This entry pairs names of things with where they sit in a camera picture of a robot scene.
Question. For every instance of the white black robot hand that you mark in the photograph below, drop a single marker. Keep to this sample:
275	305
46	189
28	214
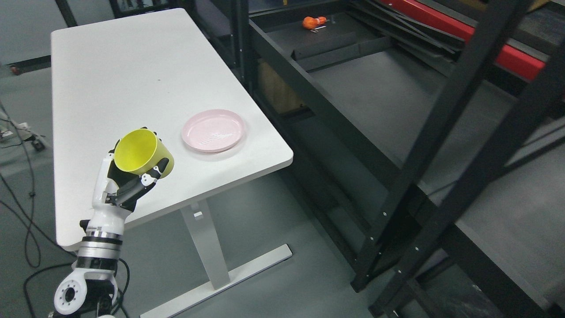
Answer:
116	192

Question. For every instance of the pink plastic plate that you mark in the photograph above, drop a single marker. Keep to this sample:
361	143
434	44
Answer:
213	131

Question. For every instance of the red metal beam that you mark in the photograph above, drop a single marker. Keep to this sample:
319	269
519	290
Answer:
510	58

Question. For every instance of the black metal shelf rack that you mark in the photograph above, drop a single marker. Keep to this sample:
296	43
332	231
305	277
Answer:
418	154

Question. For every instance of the orange toy object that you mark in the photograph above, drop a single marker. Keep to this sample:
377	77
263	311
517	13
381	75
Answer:
312	23

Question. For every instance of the white table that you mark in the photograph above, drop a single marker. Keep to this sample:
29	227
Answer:
155	70

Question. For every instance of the yellow plastic cup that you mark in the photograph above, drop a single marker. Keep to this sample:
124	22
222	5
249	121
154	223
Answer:
141	150

